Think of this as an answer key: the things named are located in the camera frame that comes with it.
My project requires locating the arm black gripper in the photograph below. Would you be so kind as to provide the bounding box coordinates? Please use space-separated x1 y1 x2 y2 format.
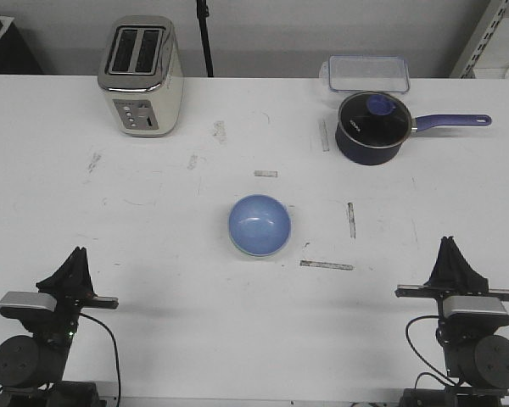
395 237 509 343
20 247 119 343

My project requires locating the dark blue saucepan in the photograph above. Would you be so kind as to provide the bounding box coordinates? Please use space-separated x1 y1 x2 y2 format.
335 91 492 165

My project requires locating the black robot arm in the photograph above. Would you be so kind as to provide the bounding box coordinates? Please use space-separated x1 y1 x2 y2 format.
395 237 509 406
0 247 119 406

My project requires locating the clear plastic food container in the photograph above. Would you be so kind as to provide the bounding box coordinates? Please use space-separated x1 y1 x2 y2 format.
319 55 410 93

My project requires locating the glass saucepan lid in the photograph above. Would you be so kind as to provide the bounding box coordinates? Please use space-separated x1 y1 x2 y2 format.
338 92 412 148

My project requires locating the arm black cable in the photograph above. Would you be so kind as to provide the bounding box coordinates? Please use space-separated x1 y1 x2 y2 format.
405 315 459 389
79 312 122 404

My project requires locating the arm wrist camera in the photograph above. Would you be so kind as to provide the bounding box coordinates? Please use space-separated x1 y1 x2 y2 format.
0 291 57 320
442 295 509 327

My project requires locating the green plastic bowl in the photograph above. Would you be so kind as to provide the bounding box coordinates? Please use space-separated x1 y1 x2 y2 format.
231 239 288 258

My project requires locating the cream and chrome toaster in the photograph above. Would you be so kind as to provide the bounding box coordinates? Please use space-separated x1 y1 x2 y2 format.
98 15 184 138

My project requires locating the grey slotted metal rack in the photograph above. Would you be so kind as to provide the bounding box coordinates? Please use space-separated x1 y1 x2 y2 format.
449 1 509 79

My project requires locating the blue plastic bowl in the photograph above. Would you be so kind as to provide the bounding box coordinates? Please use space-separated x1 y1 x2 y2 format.
227 194 292 241

